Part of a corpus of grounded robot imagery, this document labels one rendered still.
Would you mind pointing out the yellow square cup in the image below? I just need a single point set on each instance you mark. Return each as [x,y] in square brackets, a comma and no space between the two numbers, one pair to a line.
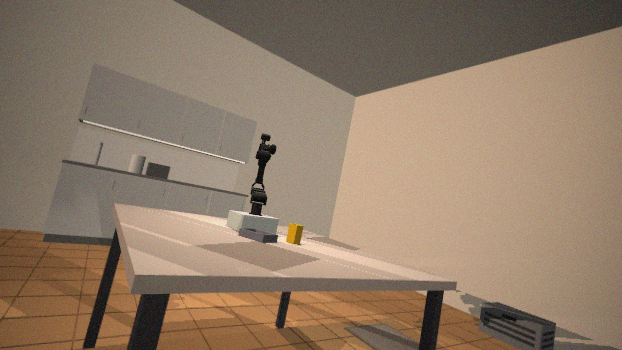
[294,233]

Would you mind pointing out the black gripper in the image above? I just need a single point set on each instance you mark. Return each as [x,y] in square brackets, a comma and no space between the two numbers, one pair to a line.
[264,138]

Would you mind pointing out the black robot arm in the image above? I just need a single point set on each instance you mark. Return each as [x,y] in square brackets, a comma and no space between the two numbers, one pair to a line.
[257,194]

